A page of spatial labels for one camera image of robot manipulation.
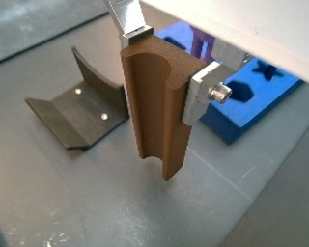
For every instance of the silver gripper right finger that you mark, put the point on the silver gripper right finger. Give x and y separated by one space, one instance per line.
206 86

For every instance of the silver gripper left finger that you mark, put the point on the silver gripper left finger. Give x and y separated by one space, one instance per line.
128 18

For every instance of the brown arch block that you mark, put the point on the brown arch block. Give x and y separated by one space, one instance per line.
157 69

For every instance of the dark grey curved fixture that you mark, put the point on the dark grey curved fixture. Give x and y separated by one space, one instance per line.
83 113

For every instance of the purple pentagon peg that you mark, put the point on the purple pentagon peg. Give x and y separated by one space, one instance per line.
201 45

